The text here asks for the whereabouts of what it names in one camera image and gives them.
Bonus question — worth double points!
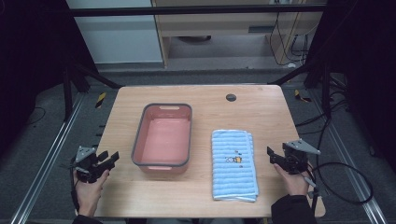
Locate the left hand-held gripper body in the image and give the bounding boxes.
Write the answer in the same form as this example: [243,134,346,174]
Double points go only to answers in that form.
[68,146,106,184]

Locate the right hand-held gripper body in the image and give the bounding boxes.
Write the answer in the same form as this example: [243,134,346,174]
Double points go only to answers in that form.
[281,138,322,175]

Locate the person's right hand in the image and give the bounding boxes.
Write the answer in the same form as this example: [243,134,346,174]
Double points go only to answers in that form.
[273,162,312,197]

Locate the person's left hand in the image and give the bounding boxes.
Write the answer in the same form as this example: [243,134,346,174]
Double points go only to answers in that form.
[74,169,110,217]

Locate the blue striped folded towel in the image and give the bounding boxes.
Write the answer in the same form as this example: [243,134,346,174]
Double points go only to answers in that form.
[211,129,260,203]

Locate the yellow black tape strip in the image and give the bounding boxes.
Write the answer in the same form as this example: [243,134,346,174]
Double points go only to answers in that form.
[293,89,313,104]
[94,91,107,109]

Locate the pink plastic basin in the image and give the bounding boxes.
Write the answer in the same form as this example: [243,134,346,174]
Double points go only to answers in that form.
[131,103,193,175]

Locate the black metal stand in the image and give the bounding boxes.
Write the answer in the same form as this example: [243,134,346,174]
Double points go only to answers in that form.
[267,60,347,119]
[62,60,124,122]

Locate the black curtain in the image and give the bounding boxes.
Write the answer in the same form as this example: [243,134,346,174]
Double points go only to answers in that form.
[0,0,97,157]
[303,0,396,172]

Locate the white cabinet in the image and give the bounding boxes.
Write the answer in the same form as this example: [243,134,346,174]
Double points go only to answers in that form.
[65,0,164,65]

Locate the light wooden desk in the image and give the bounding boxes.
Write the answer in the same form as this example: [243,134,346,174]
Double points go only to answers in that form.
[151,0,328,68]

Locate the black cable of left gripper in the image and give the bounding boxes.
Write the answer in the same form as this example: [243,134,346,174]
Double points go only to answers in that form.
[70,161,80,214]

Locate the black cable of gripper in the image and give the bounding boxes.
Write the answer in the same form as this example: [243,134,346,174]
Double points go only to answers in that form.
[306,161,375,216]
[70,161,80,214]

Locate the aluminium floor rail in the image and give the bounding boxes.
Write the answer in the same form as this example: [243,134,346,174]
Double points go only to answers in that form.
[8,92,87,224]
[309,90,389,224]

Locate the black floor cables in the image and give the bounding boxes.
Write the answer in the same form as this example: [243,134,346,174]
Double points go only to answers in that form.
[293,90,351,138]

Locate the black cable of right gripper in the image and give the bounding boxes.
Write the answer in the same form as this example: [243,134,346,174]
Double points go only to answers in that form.
[306,161,375,216]

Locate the black cables under desk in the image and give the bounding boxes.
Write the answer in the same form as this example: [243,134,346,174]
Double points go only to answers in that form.
[269,12,311,68]

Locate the black frame crossbar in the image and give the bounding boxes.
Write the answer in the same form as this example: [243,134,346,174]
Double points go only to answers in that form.
[66,3,328,18]

